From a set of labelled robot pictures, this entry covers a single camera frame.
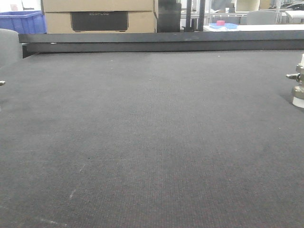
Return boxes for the brass valve with white ends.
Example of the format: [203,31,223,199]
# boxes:
[286,54,304,108]

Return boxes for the black conveyor belt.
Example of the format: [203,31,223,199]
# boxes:
[0,50,304,228]

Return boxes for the cardboard box with black print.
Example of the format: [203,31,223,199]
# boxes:
[45,11,157,34]

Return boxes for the upper cardboard box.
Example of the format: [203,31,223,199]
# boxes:
[42,0,158,12]

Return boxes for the black cabinet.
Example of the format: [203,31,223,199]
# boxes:
[157,0,181,33]

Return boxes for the shallow blue tray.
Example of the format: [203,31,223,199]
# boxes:
[209,23,238,29]

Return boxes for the grey office chair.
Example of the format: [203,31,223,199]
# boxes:
[247,10,276,25]

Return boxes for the grey chair back left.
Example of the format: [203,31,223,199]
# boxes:
[0,28,22,67]

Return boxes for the blue plastic crate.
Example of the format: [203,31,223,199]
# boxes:
[0,10,47,34]

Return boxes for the white table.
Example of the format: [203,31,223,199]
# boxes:
[203,24,304,32]

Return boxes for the black vertical post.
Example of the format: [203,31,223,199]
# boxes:
[198,0,206,31]

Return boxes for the black conveyor side rail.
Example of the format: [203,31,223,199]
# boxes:
[19,30,304,53]

